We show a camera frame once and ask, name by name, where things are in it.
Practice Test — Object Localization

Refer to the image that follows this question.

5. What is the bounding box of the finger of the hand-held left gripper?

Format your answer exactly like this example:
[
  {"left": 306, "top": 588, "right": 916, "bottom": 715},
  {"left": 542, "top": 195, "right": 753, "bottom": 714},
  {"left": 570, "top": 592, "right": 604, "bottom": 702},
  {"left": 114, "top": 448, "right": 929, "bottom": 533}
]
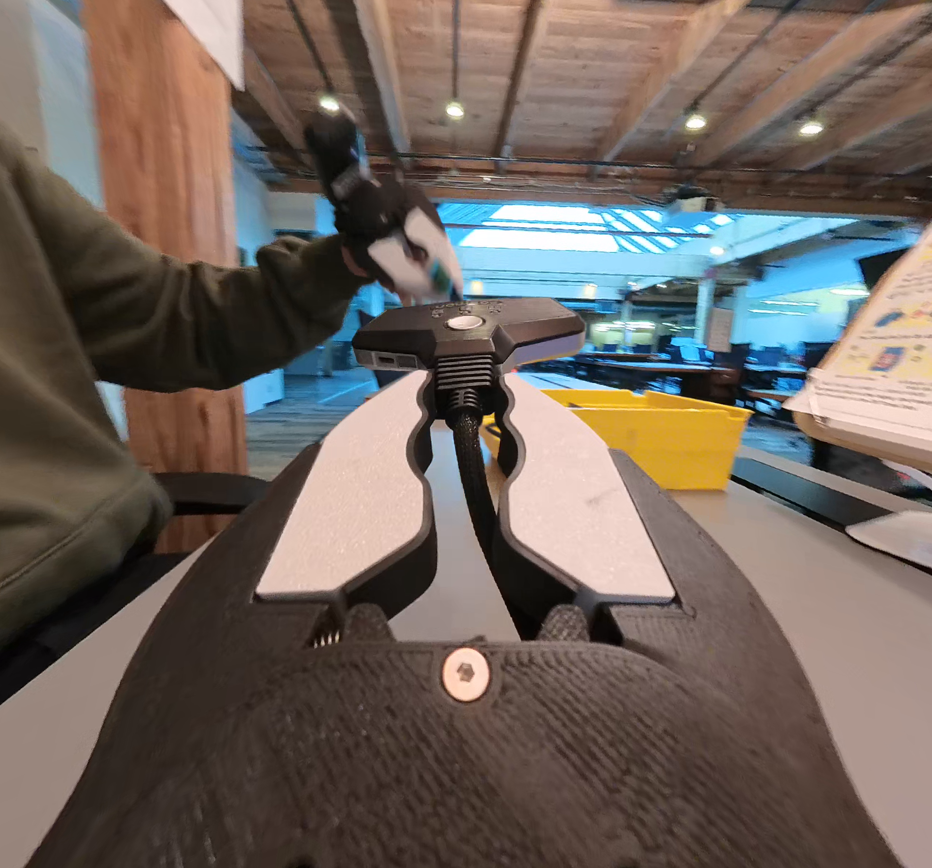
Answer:
[{"left": 404, "top": 209, "right": 466, "bottom": 301}]

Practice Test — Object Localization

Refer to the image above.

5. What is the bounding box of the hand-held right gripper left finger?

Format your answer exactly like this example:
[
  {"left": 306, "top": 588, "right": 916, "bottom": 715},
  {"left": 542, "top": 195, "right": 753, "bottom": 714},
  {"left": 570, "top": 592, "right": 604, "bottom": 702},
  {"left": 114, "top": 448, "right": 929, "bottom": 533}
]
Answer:
[{"left": 255, "top": 370, "right": 439, "bottom": 619}]

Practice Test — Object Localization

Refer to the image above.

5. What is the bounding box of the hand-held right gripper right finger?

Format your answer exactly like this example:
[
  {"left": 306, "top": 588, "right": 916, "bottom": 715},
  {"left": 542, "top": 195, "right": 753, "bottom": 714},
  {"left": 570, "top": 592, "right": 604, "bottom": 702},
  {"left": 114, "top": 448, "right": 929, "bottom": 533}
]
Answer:
[{"left": 495, "top": 373, "right": 678, "bottom": 626}]

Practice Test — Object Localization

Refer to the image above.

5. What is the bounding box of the black braided cable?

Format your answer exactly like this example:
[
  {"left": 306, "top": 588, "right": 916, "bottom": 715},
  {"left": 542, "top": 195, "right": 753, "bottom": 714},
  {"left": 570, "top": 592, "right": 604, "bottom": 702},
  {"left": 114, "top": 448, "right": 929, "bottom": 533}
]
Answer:
[{"left": 435, "top": 354, "right": 547, "bottom": 642}]

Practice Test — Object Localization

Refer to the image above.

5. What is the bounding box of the person's left forearm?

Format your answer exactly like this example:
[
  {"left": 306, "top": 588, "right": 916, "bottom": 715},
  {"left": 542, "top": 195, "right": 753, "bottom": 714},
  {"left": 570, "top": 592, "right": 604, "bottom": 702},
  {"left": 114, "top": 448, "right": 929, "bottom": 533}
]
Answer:
[{"left": 95, "top": 233, "right": 368, "bottom": 393}]

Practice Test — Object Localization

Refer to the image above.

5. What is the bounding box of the grey desk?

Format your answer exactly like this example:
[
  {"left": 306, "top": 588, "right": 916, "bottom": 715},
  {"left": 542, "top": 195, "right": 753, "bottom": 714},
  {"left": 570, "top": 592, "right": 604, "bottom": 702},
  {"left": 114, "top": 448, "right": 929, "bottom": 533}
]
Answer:
[{"left": 0, "top": 371, "right": 932, "bottom": 868}]

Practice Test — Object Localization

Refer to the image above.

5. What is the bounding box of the yellow plastic bin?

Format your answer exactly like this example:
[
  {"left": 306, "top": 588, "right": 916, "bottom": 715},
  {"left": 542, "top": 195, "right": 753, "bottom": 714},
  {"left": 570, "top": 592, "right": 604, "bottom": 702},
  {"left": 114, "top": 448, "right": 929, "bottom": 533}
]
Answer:
[{"left": 484, "top": 387, "right": 754, "bottom": 492}]

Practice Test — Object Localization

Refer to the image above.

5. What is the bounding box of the black office chair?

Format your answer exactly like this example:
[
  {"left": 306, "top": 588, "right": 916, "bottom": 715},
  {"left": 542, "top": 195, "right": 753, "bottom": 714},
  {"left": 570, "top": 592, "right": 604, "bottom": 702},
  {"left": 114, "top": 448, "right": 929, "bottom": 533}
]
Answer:
[{"left": 0, "top": 471, "right": 272, "bottom": 701}]

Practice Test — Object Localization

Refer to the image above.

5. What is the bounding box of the row of dark office desks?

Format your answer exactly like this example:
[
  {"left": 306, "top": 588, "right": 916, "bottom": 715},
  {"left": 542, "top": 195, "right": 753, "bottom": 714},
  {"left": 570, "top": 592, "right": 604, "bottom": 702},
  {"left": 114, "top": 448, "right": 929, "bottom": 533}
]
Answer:
[{"left": 575, "top": 329, "right": 811, "bottom": 410}]

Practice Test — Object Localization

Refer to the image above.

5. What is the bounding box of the wooden pillar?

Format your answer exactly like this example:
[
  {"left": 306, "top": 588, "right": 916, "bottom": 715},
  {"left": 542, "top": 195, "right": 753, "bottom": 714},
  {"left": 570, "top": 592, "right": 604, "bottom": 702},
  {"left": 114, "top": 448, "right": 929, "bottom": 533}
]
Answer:
[{"left": 82, "top": 0, "right": 252, "bottom": 556}]

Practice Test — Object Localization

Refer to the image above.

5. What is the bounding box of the black flat panel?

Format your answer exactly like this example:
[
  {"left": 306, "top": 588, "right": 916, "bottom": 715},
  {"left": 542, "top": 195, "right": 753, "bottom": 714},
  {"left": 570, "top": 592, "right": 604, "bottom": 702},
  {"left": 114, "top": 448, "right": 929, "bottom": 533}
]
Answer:
[{"left": 732, "top": 446, "right": 932, "bottom": 528}]

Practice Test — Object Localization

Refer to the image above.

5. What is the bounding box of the ceiling projector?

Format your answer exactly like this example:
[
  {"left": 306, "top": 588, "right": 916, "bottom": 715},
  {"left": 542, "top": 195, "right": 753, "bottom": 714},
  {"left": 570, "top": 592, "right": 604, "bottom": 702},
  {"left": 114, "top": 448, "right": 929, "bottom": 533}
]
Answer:
[{"left": 661, "top": 184, "right": 723, "bottom": 218}]

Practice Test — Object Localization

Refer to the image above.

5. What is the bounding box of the white paper sheet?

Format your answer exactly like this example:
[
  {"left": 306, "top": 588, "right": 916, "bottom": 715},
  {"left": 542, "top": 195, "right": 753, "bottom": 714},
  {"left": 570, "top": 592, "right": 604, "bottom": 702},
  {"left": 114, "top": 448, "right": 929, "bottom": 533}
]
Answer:
[{"left": 142, "top": 0, "right": 246, "bottom": 91}]

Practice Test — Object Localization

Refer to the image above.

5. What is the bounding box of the person's torso in green sweater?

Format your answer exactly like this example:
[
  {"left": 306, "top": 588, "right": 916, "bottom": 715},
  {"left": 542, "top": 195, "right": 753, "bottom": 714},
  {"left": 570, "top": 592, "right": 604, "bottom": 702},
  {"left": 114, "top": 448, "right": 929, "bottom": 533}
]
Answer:
[{"left": 0, "top": 124, "right": 176, "bottom": 654}]

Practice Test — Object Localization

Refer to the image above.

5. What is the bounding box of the white flat base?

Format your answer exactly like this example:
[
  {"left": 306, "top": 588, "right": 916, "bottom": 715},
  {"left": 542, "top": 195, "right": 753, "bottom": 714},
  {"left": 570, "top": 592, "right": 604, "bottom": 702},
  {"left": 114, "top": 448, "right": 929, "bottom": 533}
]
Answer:
[{"left": 845, "top": 510, "right": 932, "bottom": 569}]

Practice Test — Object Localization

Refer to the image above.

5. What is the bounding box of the printed instruction sheet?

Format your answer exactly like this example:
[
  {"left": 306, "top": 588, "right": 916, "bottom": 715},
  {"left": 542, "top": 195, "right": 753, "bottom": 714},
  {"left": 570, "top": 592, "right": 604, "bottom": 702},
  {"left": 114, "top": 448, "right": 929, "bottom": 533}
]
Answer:
[{"left": 782, "top": 223, "right": 932, "bottom": 472}]

